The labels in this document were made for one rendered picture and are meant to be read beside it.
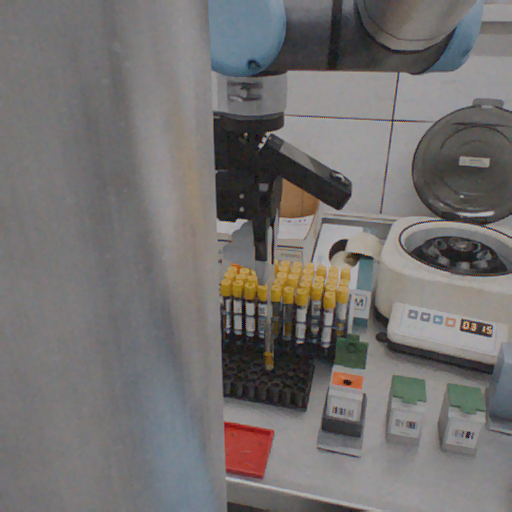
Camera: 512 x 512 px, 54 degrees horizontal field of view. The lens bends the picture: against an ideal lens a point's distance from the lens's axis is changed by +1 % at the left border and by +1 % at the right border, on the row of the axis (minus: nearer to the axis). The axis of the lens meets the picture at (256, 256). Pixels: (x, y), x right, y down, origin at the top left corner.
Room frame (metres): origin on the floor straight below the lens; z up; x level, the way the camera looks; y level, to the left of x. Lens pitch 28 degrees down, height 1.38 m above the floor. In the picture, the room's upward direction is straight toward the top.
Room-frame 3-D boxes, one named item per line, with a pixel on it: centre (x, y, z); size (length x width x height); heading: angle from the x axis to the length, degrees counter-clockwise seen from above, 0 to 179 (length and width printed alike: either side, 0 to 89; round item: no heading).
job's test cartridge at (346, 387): (0.47, -0.11, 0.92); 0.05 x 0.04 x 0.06; 165
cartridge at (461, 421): (0.45, -0.25, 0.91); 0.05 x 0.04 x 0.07; 167
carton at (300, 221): (0.87, 0.01, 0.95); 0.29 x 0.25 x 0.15; 167
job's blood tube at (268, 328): (0.55, -0.02, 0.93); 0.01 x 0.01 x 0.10; 77
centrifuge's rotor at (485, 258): (0.74, -0.34, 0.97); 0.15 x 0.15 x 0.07
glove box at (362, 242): (0.81, -0.17, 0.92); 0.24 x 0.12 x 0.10; 167
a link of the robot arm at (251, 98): (0.56, 0.00, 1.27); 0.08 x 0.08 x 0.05
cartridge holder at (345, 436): (0.47, -0.11, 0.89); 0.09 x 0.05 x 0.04; 165
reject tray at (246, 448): (0.43, 0.02, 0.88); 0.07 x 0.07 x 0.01; 77
